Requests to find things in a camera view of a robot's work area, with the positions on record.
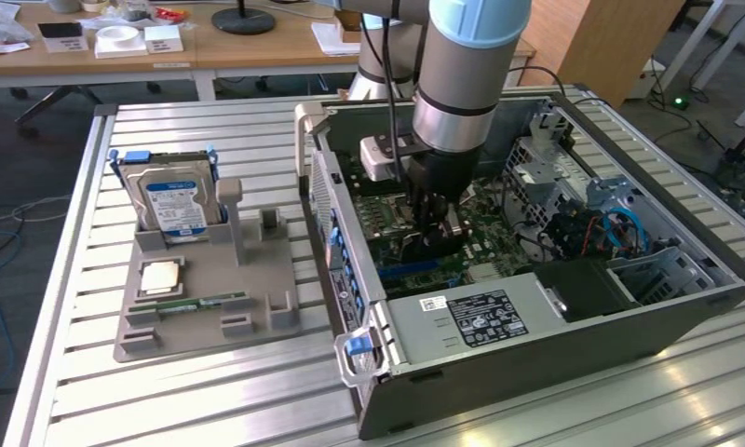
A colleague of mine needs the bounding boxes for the white tape roll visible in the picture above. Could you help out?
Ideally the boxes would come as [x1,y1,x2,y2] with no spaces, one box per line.
[97,25,138,46]

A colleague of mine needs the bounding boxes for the blue floor cable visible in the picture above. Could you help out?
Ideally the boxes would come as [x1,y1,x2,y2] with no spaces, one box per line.
[0,223,26,401]

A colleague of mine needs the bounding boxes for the silver chipset heatsink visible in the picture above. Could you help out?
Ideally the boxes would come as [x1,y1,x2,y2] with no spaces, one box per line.
[469,264,505,283]

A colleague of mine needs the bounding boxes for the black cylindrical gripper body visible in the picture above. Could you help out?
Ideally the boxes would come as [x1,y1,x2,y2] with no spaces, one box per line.
[408,149,481,210]

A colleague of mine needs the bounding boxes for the dark small bag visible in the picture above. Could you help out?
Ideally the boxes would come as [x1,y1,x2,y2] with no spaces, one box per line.
[114,0,154,23]

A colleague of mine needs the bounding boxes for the perforated metal disk bay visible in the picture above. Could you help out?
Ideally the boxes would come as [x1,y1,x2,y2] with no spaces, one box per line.
[500,134,597,234]

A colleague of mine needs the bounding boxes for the dark grey open PC case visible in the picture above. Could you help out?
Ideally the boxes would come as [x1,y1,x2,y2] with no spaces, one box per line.
[294,90,745,441]

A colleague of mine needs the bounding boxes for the grey plastic parts rack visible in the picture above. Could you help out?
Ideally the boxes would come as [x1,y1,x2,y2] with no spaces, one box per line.
[111,178,305,364]

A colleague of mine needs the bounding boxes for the brown cardboard box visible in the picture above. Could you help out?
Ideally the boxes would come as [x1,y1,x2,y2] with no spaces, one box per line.
[333,8,365,34]

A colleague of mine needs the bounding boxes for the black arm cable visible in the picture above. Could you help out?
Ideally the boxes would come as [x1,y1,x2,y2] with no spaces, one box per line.
[357,0,425,183]

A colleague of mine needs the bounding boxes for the white labelled box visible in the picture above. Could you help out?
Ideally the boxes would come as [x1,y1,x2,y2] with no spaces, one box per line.
[142,25,185,55]

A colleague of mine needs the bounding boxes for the black lamp base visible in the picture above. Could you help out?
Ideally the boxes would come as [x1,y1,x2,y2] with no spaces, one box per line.
[209,0,278,36]

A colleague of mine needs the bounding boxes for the white flat box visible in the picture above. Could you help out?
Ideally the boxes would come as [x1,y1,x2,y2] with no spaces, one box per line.
[93,36,150,61]

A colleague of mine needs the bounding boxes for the slanted metal disk bay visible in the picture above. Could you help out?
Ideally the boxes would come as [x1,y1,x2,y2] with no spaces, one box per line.
[606,245,718,306]

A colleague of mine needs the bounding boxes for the green motherboard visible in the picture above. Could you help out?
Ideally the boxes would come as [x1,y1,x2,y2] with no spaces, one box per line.
[340,153,536,302]

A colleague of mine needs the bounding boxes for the blue case release latch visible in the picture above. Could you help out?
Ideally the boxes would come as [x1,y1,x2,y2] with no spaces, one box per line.
[342,338,373,360]

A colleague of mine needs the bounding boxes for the white box red button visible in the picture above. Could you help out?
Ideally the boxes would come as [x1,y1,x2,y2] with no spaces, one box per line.
[630,58,666,102]

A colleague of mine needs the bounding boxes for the black plastic shroud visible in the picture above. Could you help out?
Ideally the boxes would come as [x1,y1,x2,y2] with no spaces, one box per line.
[529,257,645,325]

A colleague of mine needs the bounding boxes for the black chair base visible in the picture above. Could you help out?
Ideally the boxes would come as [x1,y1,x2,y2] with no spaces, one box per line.
[10,83,106,139]

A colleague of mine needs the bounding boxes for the blue expansion slot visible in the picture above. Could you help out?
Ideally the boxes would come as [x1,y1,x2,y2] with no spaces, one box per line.
[376,260,442,281]

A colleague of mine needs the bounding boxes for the black power cable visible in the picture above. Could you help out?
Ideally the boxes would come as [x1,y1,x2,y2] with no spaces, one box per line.
[501,67,604,106]

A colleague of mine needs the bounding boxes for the CPU socket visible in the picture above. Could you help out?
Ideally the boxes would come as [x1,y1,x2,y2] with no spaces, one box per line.
[388,193,414,228]

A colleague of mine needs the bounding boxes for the grey power supply unit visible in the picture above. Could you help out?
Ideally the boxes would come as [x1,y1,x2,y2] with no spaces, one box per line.
[384,272,566,367]

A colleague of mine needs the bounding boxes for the black RAM slot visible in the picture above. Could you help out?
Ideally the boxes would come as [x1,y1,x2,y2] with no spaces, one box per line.
[353,183,410,196]

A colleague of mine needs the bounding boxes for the hard disk with blue bracket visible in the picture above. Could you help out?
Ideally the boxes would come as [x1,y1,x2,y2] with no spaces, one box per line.
[106,147,226,244]

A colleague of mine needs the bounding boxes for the blue data wire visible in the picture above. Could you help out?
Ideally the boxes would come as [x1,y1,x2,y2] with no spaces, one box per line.
[597,206,654,260]

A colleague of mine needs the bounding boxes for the black wire bundle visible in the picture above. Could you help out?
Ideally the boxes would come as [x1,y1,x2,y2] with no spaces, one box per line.
[512,211,590,262]

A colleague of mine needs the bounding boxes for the wooden office desk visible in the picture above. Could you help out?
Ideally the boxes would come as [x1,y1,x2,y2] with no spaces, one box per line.
[194,0,538,94]
[0,0,218,102]

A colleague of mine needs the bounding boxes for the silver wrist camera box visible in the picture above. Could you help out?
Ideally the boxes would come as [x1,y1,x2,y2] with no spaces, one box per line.
[357,134,433,183]

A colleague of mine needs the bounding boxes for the clear plastic bags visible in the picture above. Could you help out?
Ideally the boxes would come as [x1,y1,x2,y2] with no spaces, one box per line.
[0,1,37,44]

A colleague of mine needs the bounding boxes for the silver CPU chip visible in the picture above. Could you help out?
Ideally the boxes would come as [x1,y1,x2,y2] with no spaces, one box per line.
[135,259,185,297]

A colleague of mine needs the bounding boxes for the green RAM stick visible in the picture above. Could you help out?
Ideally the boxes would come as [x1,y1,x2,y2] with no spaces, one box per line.
[127,291,249,314]

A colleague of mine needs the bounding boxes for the white paper stack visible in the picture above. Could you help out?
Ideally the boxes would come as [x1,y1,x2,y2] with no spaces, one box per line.
[309,20,362,58]

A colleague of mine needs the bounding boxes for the white table frame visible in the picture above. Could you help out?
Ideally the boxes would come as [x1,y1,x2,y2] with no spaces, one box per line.
[648,0,745,127]

